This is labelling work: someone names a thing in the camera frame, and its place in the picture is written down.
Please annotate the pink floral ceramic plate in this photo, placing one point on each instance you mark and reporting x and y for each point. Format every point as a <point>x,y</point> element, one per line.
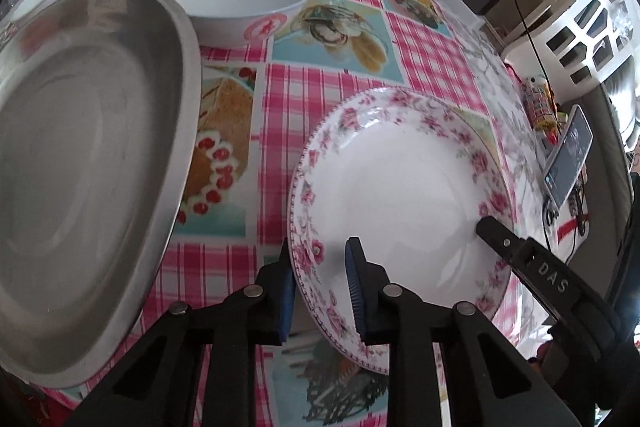
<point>400,187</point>

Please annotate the grey leaf-print white tablecloth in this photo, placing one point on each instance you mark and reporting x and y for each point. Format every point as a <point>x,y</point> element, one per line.
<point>500,72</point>

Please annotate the pink checked printed tablecloth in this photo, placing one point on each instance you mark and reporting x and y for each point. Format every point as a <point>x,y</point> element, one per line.
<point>300,107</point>

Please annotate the white plastic basket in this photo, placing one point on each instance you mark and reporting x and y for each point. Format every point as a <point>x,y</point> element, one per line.
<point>565,22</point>

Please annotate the smartphone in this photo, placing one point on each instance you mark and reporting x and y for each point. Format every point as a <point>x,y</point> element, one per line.
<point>567,157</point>

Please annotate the large stainless steel plate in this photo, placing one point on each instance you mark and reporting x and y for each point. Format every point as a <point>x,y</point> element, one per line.
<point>90,157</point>

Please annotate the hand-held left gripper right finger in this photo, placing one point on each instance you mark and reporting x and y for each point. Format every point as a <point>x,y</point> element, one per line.
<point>355,287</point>

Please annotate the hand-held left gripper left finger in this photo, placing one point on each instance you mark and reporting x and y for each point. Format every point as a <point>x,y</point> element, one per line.
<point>286,302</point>

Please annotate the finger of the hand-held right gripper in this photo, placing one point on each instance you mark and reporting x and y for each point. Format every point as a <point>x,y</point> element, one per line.
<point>545,277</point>

